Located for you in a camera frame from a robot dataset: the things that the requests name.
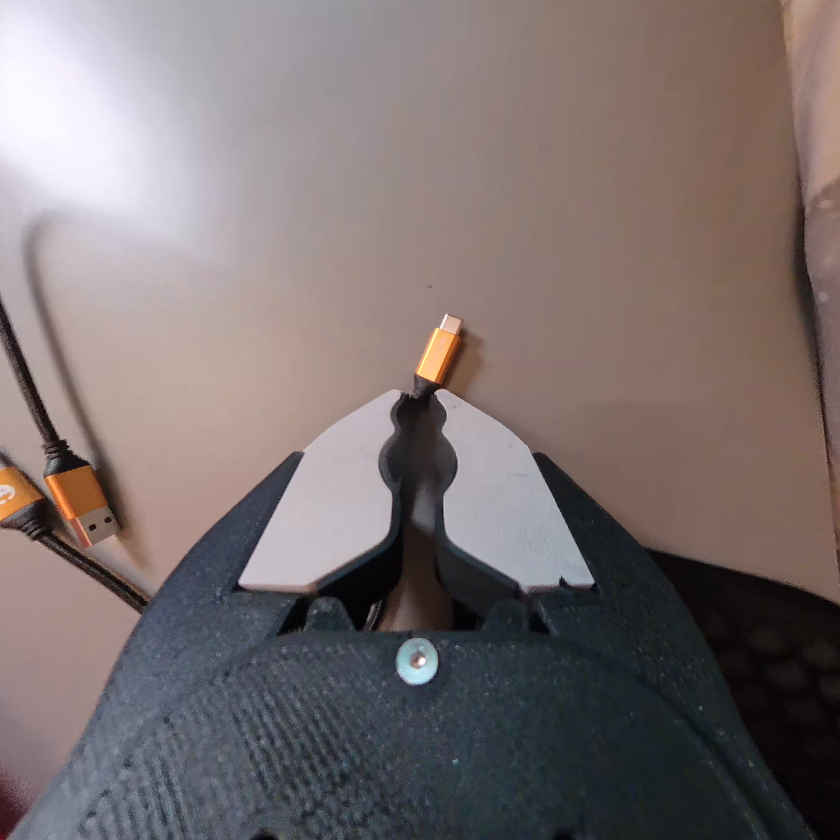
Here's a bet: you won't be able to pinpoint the person's grey spattered sweatshirt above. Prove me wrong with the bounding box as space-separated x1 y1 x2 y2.
781 0 840 585

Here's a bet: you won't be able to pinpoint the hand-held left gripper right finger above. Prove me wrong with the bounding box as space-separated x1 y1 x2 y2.
433 388 597 595

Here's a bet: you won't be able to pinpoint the thin black cable orange plugs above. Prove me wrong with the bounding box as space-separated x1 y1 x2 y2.
0 295 123 550

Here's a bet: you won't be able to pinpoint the black elbow pad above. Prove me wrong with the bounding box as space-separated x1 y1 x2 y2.
650 550 840 840

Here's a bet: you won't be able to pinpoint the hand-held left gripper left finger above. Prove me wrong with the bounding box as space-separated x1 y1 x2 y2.
238 388 408 595

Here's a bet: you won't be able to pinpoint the black braided usb-c cable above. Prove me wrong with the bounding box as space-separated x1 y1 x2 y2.
0 314 467 632

